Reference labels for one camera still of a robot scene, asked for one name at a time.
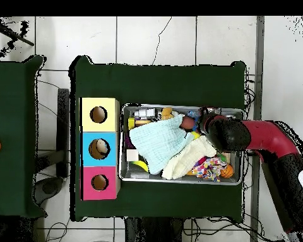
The light blue waffle cloth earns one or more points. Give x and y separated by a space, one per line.
156 143

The bottle with blue label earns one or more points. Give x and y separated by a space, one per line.
192 114

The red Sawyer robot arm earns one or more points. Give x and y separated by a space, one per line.
267 136

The shallow clear mesh bin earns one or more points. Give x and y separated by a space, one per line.
141 176

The wooden box with three holes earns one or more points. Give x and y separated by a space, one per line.
108 123

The tan plush animal toy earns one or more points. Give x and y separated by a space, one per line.
166 113

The tan cardboard square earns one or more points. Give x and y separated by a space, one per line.
132 155

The small brown toy football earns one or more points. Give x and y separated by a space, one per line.
187 123

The cream knitted cloth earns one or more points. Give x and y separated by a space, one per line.
189 156

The blue spiky rubber ball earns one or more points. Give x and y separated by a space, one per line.
196 125

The dark green table cloth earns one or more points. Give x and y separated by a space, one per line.
154 83

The colourful patterned cloth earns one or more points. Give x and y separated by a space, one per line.
208 169

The small orange basketball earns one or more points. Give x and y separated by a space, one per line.
227 172

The black floor beam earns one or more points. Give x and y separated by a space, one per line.
63 126

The grey floor foot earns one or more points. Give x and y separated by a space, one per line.
50 186

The dark green side table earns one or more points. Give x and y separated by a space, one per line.
12 100

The black tripod leg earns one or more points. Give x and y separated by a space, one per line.
17 37

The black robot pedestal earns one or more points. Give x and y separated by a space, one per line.
151 232

